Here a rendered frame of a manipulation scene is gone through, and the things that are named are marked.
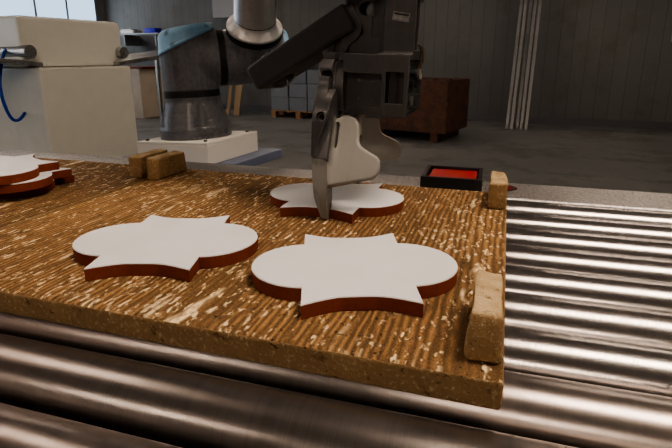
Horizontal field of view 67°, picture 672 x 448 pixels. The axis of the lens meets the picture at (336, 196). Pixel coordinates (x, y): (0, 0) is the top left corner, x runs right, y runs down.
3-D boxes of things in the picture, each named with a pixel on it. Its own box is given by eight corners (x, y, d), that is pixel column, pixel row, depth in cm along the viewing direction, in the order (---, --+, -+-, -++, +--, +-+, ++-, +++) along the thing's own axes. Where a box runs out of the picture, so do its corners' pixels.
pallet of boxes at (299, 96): (342, 115, 965) (342, 55, 936) (325, 120, 900) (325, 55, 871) (290, 113, 1007) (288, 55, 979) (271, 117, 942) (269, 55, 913)
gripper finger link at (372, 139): (399, 196, 54) (396, 122, 49) (346, 190, 56) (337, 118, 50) (405, 178, 57) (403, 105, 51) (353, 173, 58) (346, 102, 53)
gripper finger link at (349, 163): (368, 221, 42) (384, 114, 43) (301, 212, 44) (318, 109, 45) (375, 225, 45) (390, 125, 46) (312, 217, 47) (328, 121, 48)
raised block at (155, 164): (176, 170, 66) (174, 149, 66) (188, 171, 66) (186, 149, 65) (146, 180, 61) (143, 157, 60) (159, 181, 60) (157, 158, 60)
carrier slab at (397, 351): (181, 179, 68) (180, 168, 67) (505, 207, 56) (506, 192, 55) (-113, 290, 36) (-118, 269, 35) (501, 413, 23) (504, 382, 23)
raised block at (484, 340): (470, 306, 30) (474, 264, 29) (504, 311, 30) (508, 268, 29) (462, 362, 25) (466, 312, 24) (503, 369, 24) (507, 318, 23)
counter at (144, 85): (79, 108, 1095) (74, 65, 1072) (178, 113, 995) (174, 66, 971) (44, 112, 1020) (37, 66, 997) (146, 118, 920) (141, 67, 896)
